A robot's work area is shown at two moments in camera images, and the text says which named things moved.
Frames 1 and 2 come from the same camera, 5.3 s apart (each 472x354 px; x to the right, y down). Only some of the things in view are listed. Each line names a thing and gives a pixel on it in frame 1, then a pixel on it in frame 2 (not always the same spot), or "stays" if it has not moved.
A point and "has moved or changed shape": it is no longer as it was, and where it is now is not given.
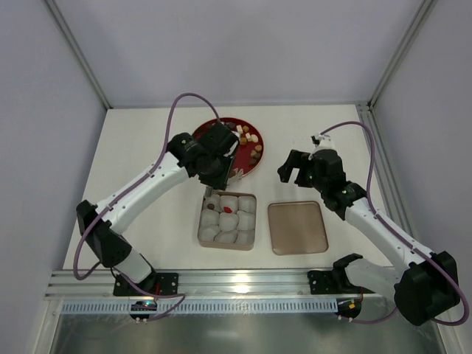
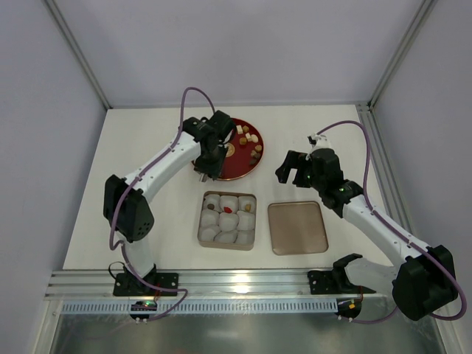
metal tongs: x=237 y=175 has moved or changed shape
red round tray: x=249 y=153 stays
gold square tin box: x=235 y=230 stays
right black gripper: x=302 y=171 stays
